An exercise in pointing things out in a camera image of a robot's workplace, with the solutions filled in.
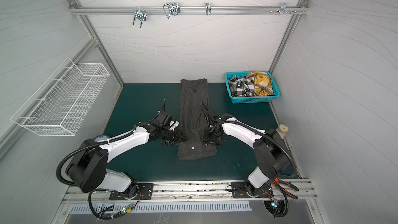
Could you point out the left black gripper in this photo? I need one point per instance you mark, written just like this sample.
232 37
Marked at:
178 138

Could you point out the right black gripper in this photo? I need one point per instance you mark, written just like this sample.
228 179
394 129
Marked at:
210 133

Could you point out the dark grey striped shirt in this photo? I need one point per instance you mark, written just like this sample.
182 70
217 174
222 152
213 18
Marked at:
194 94

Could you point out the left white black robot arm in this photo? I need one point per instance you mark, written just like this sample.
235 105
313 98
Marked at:
86 168

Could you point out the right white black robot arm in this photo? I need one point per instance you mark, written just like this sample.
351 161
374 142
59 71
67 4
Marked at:
272 155

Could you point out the teal plastic basket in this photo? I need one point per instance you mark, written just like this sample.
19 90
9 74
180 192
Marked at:
252 99

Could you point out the black white plaid shirt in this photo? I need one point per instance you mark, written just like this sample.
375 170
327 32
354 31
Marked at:
242 87

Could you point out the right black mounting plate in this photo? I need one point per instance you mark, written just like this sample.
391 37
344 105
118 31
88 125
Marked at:
244 189

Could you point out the black mounting plate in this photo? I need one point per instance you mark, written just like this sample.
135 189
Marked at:
244 189
136 191

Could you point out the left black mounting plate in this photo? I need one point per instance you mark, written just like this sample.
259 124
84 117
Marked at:
136 191

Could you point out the blue white ceramic plate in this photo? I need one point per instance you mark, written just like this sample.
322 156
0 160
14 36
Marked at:
100 138

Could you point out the yellow plaid shirt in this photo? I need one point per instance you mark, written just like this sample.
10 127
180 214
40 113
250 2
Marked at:
262 83

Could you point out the white ventilation grille strip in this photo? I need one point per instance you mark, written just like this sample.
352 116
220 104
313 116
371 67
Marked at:
169 207

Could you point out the metal u-bolt clamp left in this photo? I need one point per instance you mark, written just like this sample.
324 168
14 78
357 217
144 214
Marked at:
139 17

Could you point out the metal u-bolt clamp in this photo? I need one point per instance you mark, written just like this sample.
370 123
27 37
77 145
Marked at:
171 9
139 17

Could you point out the metal u-bolt clamp middle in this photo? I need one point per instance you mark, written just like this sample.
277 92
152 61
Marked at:
171 9

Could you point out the small metal hook clamp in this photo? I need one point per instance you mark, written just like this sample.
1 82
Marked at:
208 9

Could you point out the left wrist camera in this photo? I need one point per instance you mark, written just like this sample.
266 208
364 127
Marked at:
165 121

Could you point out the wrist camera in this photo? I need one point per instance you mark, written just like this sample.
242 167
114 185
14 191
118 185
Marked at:
165 121
212 116

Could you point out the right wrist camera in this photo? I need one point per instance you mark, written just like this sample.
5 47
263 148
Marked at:
212 116

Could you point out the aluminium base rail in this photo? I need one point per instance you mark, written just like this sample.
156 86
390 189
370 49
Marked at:
166 191

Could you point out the white wire wall basket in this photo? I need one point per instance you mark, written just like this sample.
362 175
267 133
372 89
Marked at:
59 106

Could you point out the metal bracket clamp right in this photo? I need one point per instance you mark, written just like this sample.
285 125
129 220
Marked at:
283 10

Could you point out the aluminium crossbar rail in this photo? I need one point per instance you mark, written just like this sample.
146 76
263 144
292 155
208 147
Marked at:
185 10

